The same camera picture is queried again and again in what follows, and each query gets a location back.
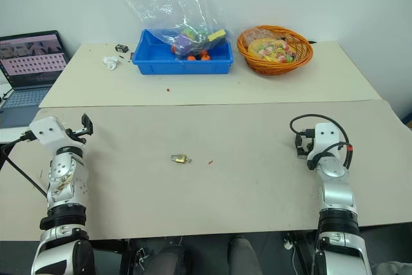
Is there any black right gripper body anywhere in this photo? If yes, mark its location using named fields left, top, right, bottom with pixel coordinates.
left=301, top=128, right=316, bottom=160

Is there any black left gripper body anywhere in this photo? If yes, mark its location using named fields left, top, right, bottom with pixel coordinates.
left=64, top=126, right=88, bottom=146

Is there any crumpled white tissue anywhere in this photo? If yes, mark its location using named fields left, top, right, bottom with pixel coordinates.
left=102, top=55, right=120, bottom=71

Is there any orange wicker basket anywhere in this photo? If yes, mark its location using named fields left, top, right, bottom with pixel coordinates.
left=236, top=24, right=314, bottom=77

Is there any open laptop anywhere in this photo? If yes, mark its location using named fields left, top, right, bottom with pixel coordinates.
left=0, top=30, right=70, bottom=128

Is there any blue plastic bin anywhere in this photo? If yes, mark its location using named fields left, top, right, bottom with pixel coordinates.
left=132, top=28, right=234, bottom=76

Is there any colourful yellow snack packet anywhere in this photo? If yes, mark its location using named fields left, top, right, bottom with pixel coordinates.
left=247, top=37, right=297, bottom=64

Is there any beige board sheet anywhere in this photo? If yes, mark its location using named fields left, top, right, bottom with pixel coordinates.
left=0, top=99, right=412, bottom=242
left=38, top=41, right=384, bottom=109

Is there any clear red-patterned packet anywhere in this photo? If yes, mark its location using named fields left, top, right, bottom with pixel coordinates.
left=241, top=28, right=274, bottom=47

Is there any dark rounded shape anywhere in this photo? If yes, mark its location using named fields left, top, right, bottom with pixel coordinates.
left=227, top=235, right=263, bottom=275
left=151, top=244, right=187, bottom=275

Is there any purple toy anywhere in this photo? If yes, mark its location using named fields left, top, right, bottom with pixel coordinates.
left=173, top=33, right=200, bottom=55

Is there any yellow toy sponge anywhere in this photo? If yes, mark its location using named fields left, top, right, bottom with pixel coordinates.
left=207, top=29, right=227, bottom=43

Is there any clear plastic bag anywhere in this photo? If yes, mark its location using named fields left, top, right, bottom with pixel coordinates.
left=123, top=0, right=233, bottom=61

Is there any grey rounded shape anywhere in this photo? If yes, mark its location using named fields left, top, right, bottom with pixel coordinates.
left=375, top=260, right=412, bottom=275

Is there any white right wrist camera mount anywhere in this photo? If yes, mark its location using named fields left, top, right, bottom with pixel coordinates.
left=306, top=122, right=342, bottom=164

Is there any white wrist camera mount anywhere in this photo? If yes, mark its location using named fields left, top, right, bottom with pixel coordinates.
left=306, top=122, right=342, bottom=164
left=28, top=116, right=67, bottom=153

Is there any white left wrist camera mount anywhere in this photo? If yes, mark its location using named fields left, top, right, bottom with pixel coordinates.
left=28, top=116, right=67, bottom=153

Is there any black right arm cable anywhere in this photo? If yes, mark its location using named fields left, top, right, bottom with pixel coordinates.
left=289, top=113, right=354, bottom=171

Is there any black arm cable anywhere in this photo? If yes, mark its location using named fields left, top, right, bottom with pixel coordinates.
left=289, top=113, right=354, bottom=171
left=0, top=129, right=49, bottom=199

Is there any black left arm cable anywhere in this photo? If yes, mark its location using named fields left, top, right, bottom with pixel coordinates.
left=0, top=129, right=49, bottom=199

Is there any white plug and cable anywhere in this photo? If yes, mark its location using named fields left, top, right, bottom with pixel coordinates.
left=283, top=235, right=302, bottom=275

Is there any black metal frame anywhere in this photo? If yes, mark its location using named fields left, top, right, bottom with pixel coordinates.
left=119, top=238, right=147, bottom=275

